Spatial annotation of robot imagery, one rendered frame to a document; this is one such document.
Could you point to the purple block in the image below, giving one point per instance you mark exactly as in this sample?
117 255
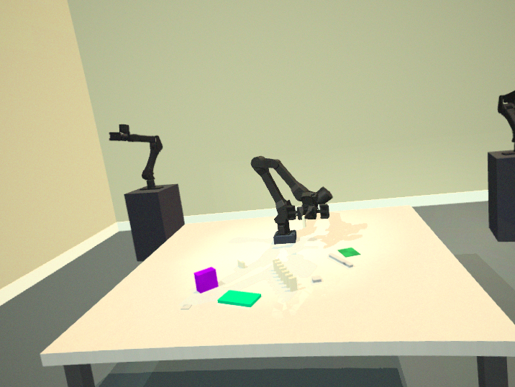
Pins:
206 279

